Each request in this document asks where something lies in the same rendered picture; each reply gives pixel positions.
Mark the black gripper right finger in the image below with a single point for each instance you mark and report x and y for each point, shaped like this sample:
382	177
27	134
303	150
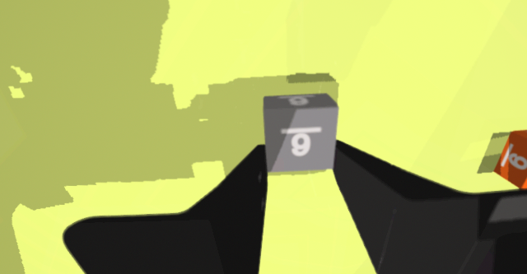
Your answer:
412	225

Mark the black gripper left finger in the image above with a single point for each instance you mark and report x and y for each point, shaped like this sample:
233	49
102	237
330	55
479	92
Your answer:
222	233

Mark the orange digit block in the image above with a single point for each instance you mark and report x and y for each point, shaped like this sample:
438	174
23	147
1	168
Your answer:
512	164

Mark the grey block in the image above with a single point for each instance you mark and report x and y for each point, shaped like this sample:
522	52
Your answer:
300	132

